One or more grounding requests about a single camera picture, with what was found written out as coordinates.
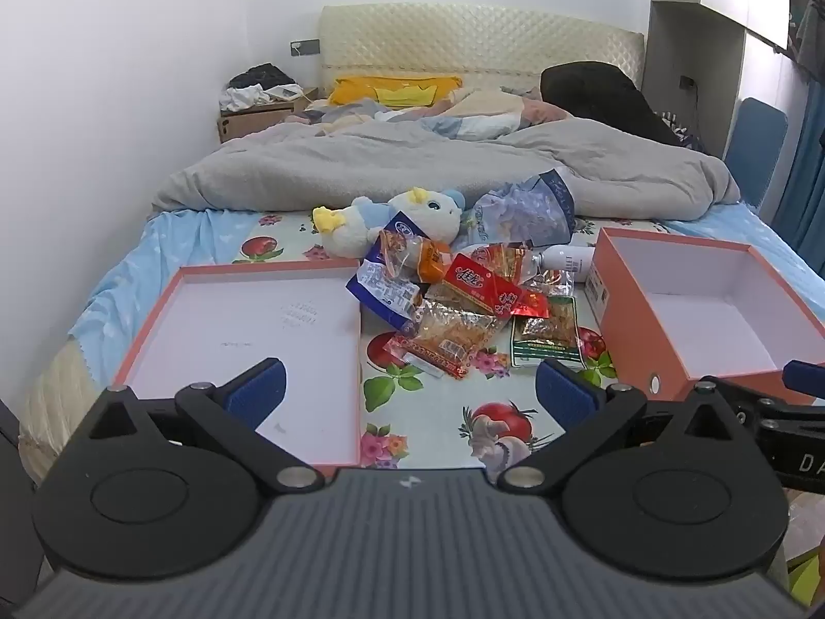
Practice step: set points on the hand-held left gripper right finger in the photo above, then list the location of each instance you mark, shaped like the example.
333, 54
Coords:
564, 393

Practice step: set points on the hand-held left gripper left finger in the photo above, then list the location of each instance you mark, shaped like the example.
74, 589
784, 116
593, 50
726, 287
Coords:
258, 393

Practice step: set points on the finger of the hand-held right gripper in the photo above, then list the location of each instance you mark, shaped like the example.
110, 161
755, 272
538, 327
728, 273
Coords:
773, 406
805, 374

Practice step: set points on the green label snack packet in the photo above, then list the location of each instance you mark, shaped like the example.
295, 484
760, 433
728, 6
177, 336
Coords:
548, 335

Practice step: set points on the pink cardboard box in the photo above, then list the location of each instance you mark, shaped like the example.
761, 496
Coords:
635, 335

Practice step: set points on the small shiny red packet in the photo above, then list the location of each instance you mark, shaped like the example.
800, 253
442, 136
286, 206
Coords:
532, 304

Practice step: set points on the clear spicy strip packet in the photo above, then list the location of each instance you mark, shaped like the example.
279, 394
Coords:
445, 335

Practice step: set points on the red snack packet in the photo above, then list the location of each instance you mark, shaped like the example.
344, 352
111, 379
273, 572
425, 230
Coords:
480, 284

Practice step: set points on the clear packet of red candies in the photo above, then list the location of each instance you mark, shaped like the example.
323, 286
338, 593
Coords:
503, 258

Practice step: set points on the blue white snack packet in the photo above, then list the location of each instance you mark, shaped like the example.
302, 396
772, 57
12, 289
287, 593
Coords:
380, 293

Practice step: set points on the orange snack packet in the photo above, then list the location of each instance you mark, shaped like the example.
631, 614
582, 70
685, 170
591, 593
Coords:
433, 264

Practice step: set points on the clear packet with orange contents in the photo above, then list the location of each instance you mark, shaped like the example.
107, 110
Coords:
399, 251

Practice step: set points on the pink box lid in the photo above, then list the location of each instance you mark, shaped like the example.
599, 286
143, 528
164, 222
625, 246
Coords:
225, 322

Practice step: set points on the floral bed mat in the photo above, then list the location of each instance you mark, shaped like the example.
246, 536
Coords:
438, 419

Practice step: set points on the light blue bed sheet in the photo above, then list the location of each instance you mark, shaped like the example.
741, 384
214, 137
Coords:
161, 238

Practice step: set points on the blue tissue pack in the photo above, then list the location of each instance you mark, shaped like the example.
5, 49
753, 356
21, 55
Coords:
515, 213

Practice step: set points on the blue curtain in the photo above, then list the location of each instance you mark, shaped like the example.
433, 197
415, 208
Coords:
805, 174

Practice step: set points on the cream mattress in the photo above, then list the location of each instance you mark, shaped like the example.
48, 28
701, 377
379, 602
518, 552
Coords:
58, 400

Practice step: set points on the white and blue plush toy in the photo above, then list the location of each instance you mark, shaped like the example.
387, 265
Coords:
419, 213

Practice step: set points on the blue chair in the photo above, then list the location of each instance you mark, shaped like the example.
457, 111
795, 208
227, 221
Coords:
754, 142

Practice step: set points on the grey duvet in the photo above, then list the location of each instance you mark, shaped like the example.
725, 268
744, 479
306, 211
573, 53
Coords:
387, 161

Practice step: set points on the checkered cloth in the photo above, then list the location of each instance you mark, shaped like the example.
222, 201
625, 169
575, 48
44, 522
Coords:
683, 132

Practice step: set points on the pastel patchwork blanket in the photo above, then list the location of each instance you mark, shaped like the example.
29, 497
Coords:
477, 113

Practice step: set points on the black bag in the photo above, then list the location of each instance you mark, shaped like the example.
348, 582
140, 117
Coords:
593, 90

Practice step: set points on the pile of clothes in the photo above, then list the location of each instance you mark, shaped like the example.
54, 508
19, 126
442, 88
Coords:
258, 77

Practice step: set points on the yellow pillow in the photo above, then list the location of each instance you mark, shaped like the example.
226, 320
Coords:
361, 90

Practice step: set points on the hanging dark clothes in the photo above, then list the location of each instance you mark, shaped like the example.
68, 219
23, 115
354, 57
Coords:
809, 32

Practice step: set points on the white wardrobe unit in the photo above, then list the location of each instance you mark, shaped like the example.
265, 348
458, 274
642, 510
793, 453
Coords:
709, 45

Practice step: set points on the cream quilted headboard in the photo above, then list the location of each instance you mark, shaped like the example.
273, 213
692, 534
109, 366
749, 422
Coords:
483, 38

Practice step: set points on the grey wall switch plate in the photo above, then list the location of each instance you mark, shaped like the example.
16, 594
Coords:
305, 48

